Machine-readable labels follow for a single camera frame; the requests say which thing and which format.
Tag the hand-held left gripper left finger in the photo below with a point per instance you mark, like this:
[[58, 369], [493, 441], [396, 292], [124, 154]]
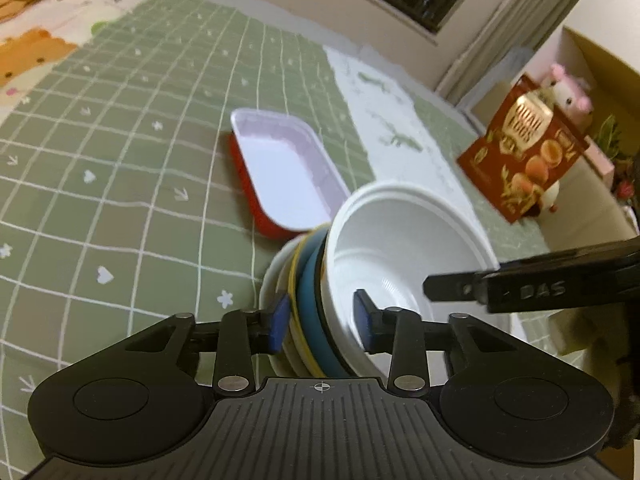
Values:
[[277, 327]]

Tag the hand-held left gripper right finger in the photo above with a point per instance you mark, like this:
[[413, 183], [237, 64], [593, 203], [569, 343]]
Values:
[[362, 322]]

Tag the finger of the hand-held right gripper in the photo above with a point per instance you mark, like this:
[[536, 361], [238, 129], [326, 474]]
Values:
[[450, 287]]

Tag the blue enamel bowl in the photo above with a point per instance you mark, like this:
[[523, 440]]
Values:
[[312, 320]]

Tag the yellow-rimmed white bowl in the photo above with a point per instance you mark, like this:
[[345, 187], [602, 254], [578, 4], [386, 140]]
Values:
[[296, 270]]

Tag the white and red plush toy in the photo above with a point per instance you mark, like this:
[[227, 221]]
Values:
[[550, 195]]

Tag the artificial flowers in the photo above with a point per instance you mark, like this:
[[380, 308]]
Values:
[[625, 180]]

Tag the pink box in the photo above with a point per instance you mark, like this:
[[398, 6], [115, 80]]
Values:
[[600, 160]]

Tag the red snack box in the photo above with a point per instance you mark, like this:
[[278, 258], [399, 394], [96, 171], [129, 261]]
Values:
[[520, 160]]

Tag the red tray white inside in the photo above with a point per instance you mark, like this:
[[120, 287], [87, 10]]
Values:
[[280, 170]]

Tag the pink plush toy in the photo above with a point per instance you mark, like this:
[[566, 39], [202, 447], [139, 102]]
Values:
[[570, 92]]

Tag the white deer-print cloth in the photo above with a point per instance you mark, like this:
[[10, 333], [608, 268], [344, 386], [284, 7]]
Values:
[[380, 100]]

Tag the green checked bedsheet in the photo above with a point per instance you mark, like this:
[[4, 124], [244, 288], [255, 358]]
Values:
[[125, 185]]

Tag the cardboard box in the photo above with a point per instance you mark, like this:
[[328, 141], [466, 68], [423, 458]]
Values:
[[615, 70]]

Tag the beige curtain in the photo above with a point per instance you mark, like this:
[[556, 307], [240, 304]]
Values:
[[525, 20]]

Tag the cartoon printed blanket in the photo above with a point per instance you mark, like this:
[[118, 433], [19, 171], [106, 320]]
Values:
[[30, 55]]

